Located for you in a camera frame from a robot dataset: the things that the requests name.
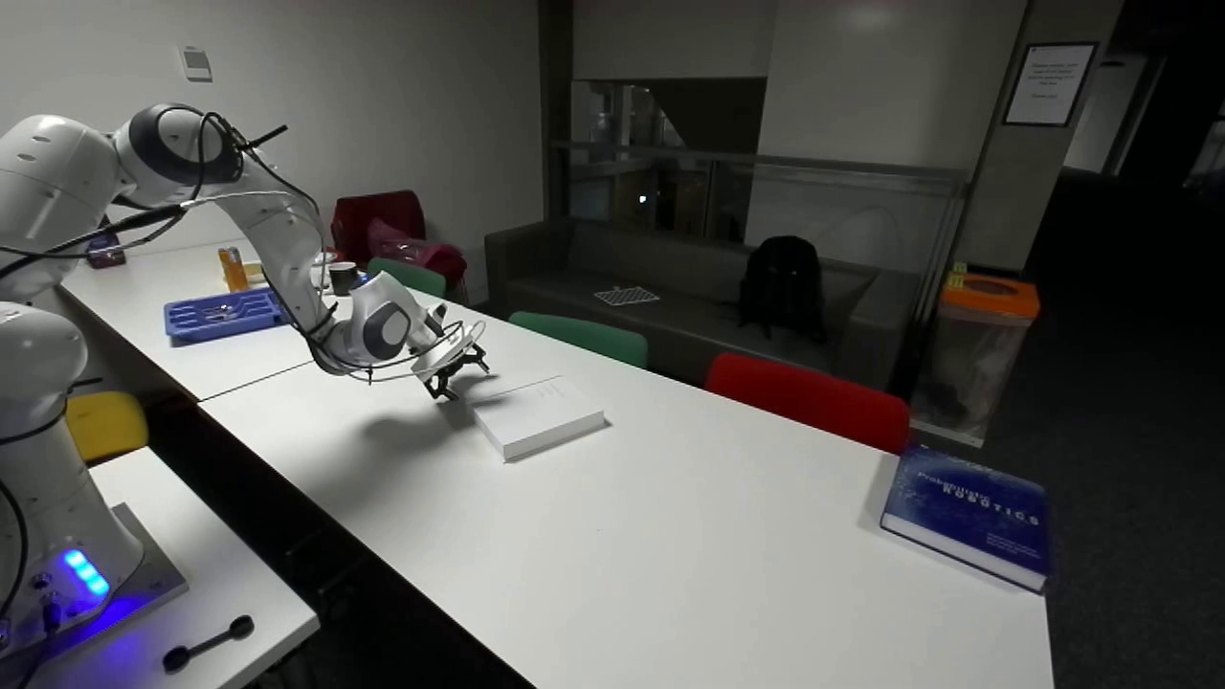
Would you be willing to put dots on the orange cup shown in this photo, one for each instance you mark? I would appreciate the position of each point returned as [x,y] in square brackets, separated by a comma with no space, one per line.
[239,272]

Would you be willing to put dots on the blue plastic tray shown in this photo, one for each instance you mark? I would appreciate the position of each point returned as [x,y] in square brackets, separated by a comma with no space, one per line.
[223,315]

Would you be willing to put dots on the framed wall notice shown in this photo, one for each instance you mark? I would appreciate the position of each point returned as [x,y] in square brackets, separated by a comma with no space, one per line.
[1050,82]

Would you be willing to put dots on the red chair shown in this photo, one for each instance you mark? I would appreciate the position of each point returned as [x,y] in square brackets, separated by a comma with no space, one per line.
[819,400]

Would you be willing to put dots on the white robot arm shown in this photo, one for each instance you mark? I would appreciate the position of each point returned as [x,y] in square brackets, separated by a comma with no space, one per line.
[63,181]

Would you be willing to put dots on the paper on sofa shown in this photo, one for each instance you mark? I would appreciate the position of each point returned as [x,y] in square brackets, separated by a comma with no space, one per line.
[626,296]

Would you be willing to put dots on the dark red armchair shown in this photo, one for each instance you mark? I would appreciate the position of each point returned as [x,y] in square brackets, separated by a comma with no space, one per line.
[391,229]

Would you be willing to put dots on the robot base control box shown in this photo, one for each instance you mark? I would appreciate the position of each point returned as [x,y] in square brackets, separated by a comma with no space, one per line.
[74,563]

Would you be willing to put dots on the black dumbbell-shaped tool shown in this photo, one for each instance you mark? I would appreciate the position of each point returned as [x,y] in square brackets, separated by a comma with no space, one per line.
[183,651]

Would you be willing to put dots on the orange lid bin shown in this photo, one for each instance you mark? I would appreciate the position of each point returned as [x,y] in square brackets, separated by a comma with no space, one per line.
[974,347]

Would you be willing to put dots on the dark grey sofa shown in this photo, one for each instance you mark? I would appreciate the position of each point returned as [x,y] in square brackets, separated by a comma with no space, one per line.
[556,266]

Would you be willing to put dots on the green chair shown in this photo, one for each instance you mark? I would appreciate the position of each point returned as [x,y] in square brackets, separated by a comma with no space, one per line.
[409,272]
[588,336]

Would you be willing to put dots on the yellow stool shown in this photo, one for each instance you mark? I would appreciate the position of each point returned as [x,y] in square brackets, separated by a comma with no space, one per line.
[105,421]

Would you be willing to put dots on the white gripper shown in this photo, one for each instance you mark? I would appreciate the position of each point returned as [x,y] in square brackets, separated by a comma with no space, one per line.
[435,354]

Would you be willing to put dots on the black backpack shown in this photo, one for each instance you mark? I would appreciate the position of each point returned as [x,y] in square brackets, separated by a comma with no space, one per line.
[783,283]

